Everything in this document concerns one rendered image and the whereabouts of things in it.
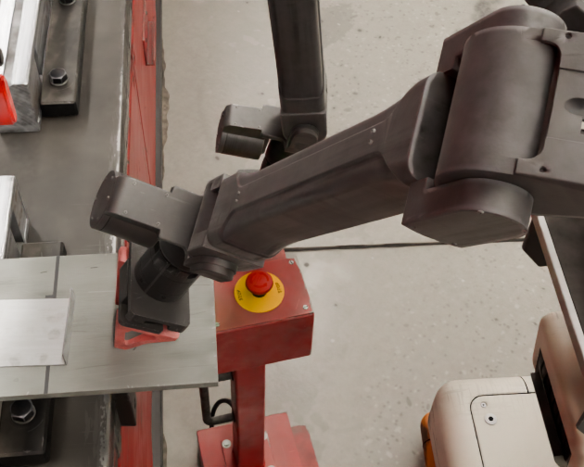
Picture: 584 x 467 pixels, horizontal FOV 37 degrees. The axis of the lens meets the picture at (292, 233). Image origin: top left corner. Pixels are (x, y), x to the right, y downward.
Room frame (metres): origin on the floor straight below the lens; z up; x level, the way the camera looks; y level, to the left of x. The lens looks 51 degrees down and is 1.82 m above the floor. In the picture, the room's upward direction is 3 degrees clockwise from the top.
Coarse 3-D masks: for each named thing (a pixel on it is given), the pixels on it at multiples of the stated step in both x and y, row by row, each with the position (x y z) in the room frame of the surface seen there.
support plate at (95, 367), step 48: (0, 288) 0.56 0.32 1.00; (48, 288) 0.56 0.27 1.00; (96, 288) 0.56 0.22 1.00; (192, 288) 0.57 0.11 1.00; (96, 336) 0.50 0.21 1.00; (192, 336) 0.50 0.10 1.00; (0, 384) 0.44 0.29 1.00; (48, 384) 0.44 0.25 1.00; (96, 384) 0.44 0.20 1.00; (144, 384) 0.44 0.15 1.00; (192, 384) 0.45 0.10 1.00
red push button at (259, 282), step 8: (256, 272) 0.73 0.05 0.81; (264, 272) 0.73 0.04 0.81; (248, 280) 0.72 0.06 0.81; (256, 280) 0.72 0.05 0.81; (264, 280) 0.72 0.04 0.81; (272, 280) 0.72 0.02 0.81; (248, 288) 0.71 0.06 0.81; (256, 288) 0.71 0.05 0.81; (264, 288) 0.71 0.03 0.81; (256, 296) 0.71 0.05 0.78
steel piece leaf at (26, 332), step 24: (0, 312) 0.52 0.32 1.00; (24, 312) 0.52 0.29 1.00; (48, 312) 0.52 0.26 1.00; (72, 312) 0.53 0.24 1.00; (0, 336) 0.49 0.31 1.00; (24, 336) 0.49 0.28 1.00; (48, 336) 0.49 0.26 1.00; (0, 360) 0.46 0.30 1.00; (24, 360) 0.46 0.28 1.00; (48, 360) 0.46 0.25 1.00
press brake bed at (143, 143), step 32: (160, 0) 2.37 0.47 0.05; (128, 32) 1.24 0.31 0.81; (160, 32) 2.21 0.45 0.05; (128, 64) 1.17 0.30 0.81; (160, 64) 2.06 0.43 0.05; (128, 96) 1.11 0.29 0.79; (160, 96) 1.91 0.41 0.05; (128, 128) 1.05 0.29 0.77; (160, 128) 1.78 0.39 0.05; (128, 160) 0.98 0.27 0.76; (160, 160) 1.66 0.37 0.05; (160, 416) 0.88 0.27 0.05; (128, 448) 0.51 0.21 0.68; (160, 448) 0.81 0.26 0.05
